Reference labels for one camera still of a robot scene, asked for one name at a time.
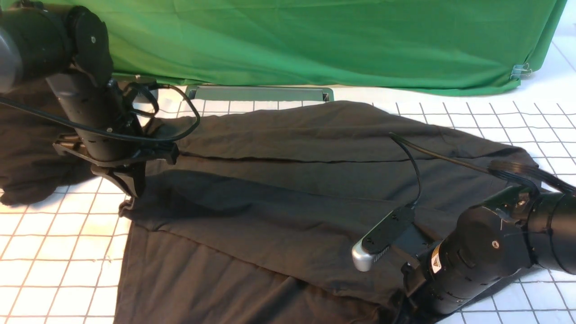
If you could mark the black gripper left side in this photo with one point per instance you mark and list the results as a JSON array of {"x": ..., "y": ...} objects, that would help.
[{"x": 121, "y": 162}]

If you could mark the dark gray long-sleeve shirt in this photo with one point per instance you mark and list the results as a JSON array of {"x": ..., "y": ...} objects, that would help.
[{"x": 255, "y": 222}]

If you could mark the black robot arm right side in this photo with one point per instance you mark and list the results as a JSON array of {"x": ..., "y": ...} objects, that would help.
[{"x": 512, "y": 230}]

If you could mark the black cloth pile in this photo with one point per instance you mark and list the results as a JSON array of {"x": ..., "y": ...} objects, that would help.
[{"x": 30, "y": 168}]

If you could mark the gray metal tray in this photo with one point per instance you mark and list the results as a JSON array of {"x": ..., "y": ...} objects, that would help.
[{"x": 259, "y": 93}]

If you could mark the white grid mat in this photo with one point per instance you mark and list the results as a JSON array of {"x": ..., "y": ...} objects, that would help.
[{"x": 61, "y": 258}]

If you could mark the green backdrop cloth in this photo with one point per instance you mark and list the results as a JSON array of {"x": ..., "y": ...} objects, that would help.
[{"x": 441, "y": 47}]

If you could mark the metal binder clip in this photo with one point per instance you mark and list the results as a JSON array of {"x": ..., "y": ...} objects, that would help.
[{"x": 519, "y": 71}]

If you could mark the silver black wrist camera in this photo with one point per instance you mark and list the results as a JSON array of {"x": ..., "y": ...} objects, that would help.
[{"x": 371, "y": 247}]

